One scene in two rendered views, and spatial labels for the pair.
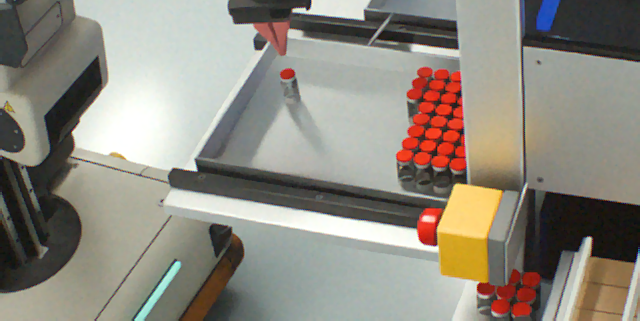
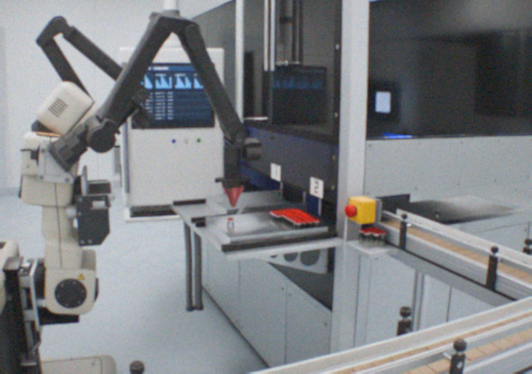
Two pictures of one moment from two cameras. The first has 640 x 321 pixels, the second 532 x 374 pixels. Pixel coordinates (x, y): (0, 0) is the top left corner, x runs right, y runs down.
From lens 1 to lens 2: 1.34 m
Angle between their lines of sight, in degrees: 54
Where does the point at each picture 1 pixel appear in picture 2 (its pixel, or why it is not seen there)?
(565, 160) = (375, 183)
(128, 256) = not seen: outside the picture
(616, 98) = (389, 155)
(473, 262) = (371, 213)
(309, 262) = not seen: outside the picture
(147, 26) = not seen: outside the picture
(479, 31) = (355, 137)
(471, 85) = (351, 159)
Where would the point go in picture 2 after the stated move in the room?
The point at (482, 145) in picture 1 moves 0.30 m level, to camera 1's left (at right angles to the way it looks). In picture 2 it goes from (352, 183) to (296, 199)
